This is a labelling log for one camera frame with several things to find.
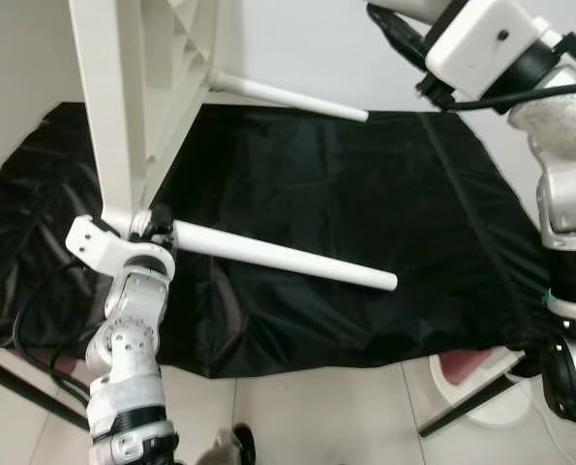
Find black metal table leg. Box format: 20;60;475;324
418;368;526;439
0;354;90;432

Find black table cloth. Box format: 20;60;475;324
0;102;564;379

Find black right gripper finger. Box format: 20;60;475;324
366;3;411;45

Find white plastic table top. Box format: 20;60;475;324
68;0;221;238

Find grey robot foot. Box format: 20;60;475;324
196;421;259;465

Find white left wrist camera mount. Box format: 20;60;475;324
65;215;177;277

